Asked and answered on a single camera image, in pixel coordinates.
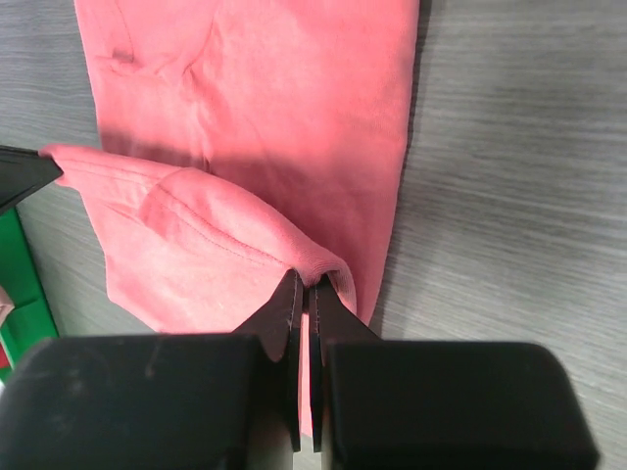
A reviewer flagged green plastic bin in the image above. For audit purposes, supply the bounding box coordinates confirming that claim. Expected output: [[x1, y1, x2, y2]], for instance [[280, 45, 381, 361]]
[[1, 210, 59, 383]]

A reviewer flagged coral pink t shirt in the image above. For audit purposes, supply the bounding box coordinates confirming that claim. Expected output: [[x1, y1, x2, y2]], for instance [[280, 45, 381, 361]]
[[38, 0, 422, 440]]

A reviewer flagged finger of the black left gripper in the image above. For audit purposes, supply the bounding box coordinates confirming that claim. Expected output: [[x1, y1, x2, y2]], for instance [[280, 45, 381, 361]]
[[0, 145, 63, 213]]

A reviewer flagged pale pink t shirt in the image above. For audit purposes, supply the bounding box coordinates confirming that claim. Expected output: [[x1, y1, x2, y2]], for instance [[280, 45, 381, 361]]
[[0, 288, 15, 325]]

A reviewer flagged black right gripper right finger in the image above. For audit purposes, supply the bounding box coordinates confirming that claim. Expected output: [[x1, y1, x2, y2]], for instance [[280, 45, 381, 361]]
[[308, 282, 601, 469]]

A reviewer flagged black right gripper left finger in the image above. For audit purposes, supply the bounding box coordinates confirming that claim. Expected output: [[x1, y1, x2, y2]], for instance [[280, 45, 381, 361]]
[[1, 270, 304, 469]]

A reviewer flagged dark red t shirt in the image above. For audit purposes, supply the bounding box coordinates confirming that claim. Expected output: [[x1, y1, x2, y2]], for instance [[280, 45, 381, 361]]
[[0, 342, 11, 369]]

